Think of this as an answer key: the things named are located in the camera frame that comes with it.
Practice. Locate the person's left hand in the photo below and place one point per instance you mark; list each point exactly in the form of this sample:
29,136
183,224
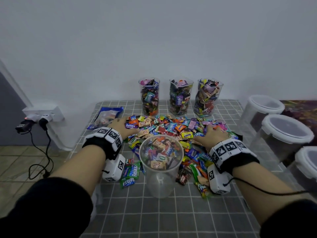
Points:
124,127

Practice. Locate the person's right hand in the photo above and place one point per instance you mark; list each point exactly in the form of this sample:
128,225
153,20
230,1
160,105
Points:
210,137

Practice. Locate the pile of colourful candies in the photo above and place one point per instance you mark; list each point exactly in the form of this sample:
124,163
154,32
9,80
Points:
173,127

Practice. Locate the tall transparent plastic jar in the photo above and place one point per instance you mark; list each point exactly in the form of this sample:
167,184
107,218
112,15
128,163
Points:
149,96

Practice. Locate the small transparent plastic jar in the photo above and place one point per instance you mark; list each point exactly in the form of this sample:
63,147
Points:
161,168
208,96
181,96

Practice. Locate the person's right forearm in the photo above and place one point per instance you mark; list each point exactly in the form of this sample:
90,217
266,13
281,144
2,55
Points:
262,188

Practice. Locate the blue snack packet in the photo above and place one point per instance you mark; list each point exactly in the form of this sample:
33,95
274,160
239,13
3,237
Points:
104,116

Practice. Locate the black marker-tagged left wristband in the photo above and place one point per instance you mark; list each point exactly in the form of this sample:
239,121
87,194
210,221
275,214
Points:
104,141

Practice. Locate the black marker-tagged wristband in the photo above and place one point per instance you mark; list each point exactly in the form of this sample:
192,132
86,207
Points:
230,153
104,141

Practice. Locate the black marker-tagged right wristband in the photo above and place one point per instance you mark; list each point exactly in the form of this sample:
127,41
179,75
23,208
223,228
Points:
230,153

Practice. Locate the dark patterned cloth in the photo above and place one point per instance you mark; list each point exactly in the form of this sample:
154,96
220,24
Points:
302,109

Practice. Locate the black power plug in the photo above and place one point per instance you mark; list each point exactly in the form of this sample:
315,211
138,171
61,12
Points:
24,127

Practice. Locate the grey door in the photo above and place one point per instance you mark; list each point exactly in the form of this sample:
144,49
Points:
10,114

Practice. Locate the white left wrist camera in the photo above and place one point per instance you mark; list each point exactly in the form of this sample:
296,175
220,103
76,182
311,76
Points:
115,168

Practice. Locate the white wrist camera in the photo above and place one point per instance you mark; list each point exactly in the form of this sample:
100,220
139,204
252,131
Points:
115,168
218,180

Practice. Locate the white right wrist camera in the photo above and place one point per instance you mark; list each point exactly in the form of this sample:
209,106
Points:
218,180

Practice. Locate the white wall socket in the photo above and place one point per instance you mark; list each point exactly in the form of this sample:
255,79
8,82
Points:
43,114

